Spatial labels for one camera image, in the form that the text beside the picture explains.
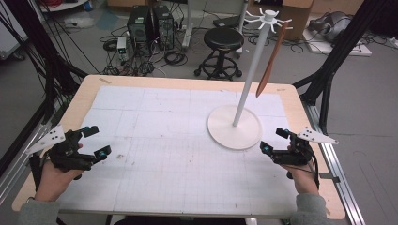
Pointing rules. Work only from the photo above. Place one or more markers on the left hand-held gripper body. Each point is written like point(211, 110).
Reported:
point(70, 156)

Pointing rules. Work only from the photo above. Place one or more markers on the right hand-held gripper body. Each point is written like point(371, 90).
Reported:
point(294, 157)

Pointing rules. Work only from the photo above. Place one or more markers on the white hook stand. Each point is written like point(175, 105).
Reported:
point(234, 132)

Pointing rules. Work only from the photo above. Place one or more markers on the wooden rice spatula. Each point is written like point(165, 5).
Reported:
point(269, 70)

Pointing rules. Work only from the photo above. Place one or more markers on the person's right hand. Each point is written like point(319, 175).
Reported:
point(303, 182)

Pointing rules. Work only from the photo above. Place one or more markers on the person's left hand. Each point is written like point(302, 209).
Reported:
point(53, 184)

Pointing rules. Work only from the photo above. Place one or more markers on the white grid mat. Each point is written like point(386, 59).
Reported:
point(156, 125)

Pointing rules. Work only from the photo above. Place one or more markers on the small silver power supply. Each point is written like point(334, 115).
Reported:
point(122, 47)

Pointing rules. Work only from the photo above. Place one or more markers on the white flat board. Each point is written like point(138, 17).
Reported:
point(350, 50)

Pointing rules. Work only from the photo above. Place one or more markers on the black round stool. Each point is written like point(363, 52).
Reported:
point(223, 39)

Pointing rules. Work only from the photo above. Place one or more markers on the brown cardboard box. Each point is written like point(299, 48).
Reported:
point(297, 18)

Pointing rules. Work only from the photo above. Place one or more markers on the black computer tower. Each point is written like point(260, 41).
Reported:
point(138, 25)
point(163, 26)

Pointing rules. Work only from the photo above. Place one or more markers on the grey bag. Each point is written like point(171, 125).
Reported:
point(331, 26)

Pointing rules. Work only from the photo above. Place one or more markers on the aluminium rail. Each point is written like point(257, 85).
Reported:
point(338, 165)
point(15, 168)

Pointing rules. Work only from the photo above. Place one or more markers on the black frame strut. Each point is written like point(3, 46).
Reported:
point(341, 47)

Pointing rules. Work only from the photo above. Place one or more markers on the white metal stand post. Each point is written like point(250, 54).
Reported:
point(242, 18)
point(187, 28)

